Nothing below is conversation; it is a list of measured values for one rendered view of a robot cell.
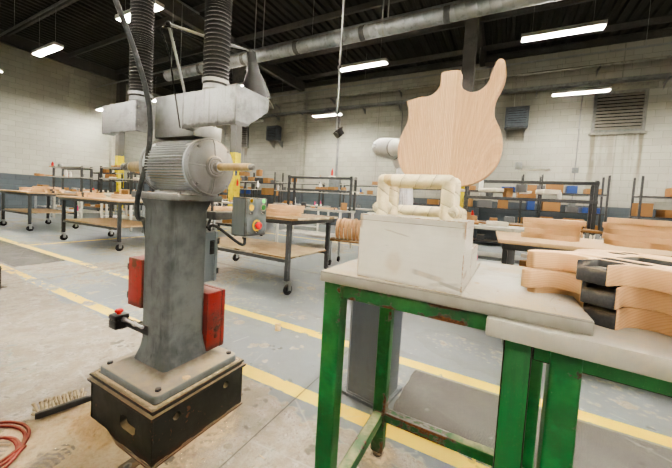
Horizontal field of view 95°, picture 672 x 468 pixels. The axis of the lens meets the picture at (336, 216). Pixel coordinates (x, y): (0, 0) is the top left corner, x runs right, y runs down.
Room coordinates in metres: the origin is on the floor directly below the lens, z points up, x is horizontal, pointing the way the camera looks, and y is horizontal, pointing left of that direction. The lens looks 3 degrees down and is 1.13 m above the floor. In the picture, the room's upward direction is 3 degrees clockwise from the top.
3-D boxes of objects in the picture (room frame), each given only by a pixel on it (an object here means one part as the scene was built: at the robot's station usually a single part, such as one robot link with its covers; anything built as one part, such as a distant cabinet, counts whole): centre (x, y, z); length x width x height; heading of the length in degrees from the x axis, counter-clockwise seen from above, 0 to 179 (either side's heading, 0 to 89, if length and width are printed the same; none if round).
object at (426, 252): (0.84, -0.22, 1.02); 0.27 x 0.15 x 0.17; 61
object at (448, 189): (0.75, -0.27, 1.15); 0.03 x 0.03 x 0.09
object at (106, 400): (1.51, 0.78, 0.12); 0.61 x 0.51 x 0.25; 152
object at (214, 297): (1.66, 0.71, 0.49); 0.25 x 0.12 x 0.37; 62
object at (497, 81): (1.04, -0.49, 1.57); 0.07 x 0.04 x 0.10; 60
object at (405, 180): (0.79, -0.20, 1.20); 0.20 x 0.03 x 0.03; 60
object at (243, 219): (1.66, 0.53, 0.99); 0.24 x 0.21 x 0.26; 62
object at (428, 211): (0.93, -0.28, 1.12); 0.20 x 0.03 x 0.03; 60
